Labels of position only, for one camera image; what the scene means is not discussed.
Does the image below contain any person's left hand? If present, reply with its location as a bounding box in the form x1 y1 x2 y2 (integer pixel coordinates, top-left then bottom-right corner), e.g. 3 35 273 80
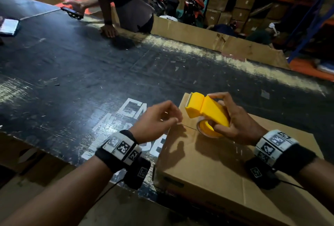
129 100 183 144

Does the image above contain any person's right hand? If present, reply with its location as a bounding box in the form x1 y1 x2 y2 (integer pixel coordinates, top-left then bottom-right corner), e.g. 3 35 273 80
207 92 268 146

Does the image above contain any yellow tape dispenser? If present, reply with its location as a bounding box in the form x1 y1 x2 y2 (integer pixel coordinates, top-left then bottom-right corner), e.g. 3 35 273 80
184 92 231 138

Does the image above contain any yellow tape roll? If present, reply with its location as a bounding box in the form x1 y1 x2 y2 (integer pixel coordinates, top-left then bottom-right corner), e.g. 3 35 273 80
196 118 225 139

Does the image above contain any brown cardboard box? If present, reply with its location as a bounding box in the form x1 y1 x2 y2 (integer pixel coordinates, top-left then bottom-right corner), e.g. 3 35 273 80
153 92 334 226

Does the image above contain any person's right forearm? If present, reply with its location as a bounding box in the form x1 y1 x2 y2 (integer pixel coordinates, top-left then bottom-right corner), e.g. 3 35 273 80
295 159 334 215

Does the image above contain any person's left forearm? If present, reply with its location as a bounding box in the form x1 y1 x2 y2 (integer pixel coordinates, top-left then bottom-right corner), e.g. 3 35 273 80
0 155 113 226

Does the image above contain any long cardboard sheet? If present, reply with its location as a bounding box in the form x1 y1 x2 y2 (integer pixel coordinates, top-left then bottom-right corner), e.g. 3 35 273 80
86 12 292 70

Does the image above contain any left marker wristband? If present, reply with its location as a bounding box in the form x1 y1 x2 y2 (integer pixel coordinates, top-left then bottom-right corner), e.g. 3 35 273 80
95 130 143 174

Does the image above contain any marker wristband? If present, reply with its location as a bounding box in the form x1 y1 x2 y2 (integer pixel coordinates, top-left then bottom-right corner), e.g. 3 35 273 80
254 129 318 177
95 130 143 174

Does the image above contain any right marker wristband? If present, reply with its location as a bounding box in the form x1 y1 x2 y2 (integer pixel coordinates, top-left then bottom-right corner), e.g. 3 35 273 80
254 129 318 177

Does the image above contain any blue and orange shelf rack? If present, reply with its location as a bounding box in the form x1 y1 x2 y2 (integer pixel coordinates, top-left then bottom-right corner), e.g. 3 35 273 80
208 0 334 82

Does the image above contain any red and black motorcycle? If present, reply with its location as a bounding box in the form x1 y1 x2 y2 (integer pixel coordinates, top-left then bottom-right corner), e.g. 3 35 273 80
181 0 207 27

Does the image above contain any pile of small brown boxes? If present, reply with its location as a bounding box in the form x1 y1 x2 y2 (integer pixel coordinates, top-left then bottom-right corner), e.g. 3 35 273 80
154 0 313 35

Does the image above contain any black smartphone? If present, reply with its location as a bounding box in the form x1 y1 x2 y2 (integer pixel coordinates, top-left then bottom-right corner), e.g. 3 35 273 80
60 6 84 21

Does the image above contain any orange cloth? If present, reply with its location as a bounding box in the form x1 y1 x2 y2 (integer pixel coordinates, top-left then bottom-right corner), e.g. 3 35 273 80
52 0 116 16

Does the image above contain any silver tablet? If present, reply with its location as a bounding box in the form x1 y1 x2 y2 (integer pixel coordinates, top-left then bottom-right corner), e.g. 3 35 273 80
0 18 20 37

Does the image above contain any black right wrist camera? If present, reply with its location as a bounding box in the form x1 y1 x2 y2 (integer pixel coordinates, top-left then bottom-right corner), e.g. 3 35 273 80
245 156 281 190

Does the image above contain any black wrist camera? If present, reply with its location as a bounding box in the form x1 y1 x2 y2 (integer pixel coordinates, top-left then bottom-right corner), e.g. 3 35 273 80
123 156 151 190
245 156 281 190

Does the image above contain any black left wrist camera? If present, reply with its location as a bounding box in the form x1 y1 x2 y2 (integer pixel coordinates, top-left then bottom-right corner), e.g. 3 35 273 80
123 156 151 190

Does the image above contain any black right camera cable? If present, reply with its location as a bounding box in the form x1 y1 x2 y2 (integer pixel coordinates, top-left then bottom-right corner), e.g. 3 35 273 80
278 179 306 190

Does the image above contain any black camera cable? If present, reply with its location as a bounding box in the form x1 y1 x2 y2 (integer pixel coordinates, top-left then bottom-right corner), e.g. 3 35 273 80
278 179 306 190
94 178 126 204

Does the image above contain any black left camera cable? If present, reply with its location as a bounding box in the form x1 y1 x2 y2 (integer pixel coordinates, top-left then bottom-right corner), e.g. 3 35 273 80
94 178 126 204

